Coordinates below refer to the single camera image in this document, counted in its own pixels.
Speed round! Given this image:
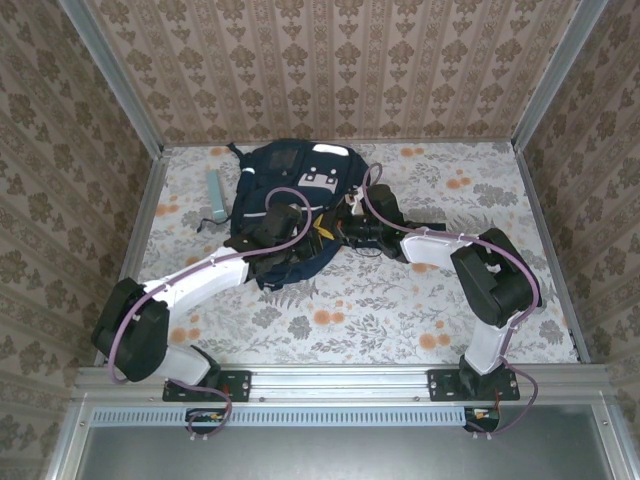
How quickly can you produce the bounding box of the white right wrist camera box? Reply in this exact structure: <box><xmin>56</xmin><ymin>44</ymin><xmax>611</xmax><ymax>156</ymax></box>
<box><xmin>344</xmin><ymin>185</ymin><xmax>364</xmax><ymax>217</ymax></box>

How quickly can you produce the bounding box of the grey metal panel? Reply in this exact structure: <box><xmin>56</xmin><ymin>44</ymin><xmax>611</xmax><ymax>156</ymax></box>
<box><xmin>47</xmin><ymin>399</ymin><xmax>640</xmax><ymax>480</ymax></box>

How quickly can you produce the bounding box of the aluminium side rail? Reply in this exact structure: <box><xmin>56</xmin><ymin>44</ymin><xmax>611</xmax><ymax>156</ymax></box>
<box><xmin>514</xmin><ymin>144</ymin><xmax>591</xmax><ymax>364</ymax></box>
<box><xmin>117</xmin><ymin>147</ymin><xmax>172</xmax><ymax>286</ymax></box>

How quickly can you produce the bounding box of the aluminium frame post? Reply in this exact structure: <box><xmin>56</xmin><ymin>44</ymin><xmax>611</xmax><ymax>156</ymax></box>
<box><xmin>512</xmin><ymin>0</ymin><xmax>609</xmax><ymax>151</ymax></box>
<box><xmin>57</xmin><ymin>0</ymin><xmax>166</xmax><ymax>157</ymax></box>

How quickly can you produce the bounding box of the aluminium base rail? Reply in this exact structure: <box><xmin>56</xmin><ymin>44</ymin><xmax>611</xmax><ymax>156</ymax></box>
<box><xmin>74</xmin><ymin>363</ymin><xmax>614</xmax><ymax>401</ymax></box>

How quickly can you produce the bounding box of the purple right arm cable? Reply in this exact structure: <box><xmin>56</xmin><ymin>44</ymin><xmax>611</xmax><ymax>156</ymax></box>
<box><xmin>362</xmin><ymin>162</ymin><xmax>542</xmax><ymax>442</ymax></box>

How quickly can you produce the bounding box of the navy blue backpack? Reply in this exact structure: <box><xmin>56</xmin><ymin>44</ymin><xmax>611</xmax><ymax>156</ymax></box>
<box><xmin>225</xmin><ymin>138</ymin><xmax>450</xmax><ymax>294</ymax></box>

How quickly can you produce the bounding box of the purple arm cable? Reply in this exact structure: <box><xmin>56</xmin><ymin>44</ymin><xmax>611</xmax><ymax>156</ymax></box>
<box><xmin>107</xmin><ymin>187</ymin><xmax>314</xmax><ymax>442</ymax></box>
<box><xmin>362</xmin><ymin>162</ymin><xmax>542</xmax><ymax>442</ymax></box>

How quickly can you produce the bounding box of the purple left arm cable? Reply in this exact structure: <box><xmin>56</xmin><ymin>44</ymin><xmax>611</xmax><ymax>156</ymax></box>
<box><xmin>107</xmin><ymin>187</ymin><xmax>314</xmax><ymax>442</ymax></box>

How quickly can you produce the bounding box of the slotted grey cable duct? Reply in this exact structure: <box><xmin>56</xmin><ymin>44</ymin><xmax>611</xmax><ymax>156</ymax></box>
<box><xmin>91</xmin><ymin>405</ymin><xmax>501</xmax><ymax>429</ymax></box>

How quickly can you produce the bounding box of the light blue pencil case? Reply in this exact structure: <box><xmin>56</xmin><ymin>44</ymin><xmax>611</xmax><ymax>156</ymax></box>
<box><xmin>205</xmin><ymin>169</ymin><xmax>228</xmax><ymax>222</ymax></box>

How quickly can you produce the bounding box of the thin aluminium edge strip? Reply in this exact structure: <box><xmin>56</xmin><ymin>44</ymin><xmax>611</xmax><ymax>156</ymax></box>
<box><xmin>162</xmin><ymin>139</ymin><xmax>517</xmax><ymax>150</ymax></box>

